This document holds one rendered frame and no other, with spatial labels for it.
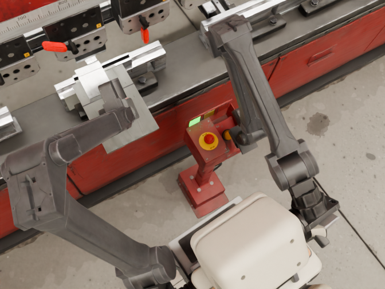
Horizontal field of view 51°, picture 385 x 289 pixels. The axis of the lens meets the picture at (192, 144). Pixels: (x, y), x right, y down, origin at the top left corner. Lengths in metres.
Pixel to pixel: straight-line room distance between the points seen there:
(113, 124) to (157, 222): 1.32
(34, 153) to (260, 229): 0.45
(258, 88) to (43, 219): 0.57
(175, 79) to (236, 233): 0.80
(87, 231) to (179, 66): 0.95
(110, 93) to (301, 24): 0.94
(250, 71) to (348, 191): 1.62
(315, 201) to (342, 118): 1.63
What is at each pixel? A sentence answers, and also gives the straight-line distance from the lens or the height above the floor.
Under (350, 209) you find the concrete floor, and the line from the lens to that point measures 2.47.
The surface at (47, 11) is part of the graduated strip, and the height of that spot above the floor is 1.38.
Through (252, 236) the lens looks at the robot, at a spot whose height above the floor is 1.38.
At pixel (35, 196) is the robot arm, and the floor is 1.57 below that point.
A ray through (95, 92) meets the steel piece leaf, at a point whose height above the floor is 1.00.
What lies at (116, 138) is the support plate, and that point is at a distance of 1.28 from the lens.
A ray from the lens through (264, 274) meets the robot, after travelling 0.87.
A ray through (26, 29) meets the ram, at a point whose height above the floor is 1.35.
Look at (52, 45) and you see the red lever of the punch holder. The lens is 1.10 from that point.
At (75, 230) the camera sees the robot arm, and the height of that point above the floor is 1.51.
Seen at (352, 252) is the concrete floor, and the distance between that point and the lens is 2.42.
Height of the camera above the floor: 2.19
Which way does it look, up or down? 69 degrees down
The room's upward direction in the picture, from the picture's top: 12 degrees clockwise
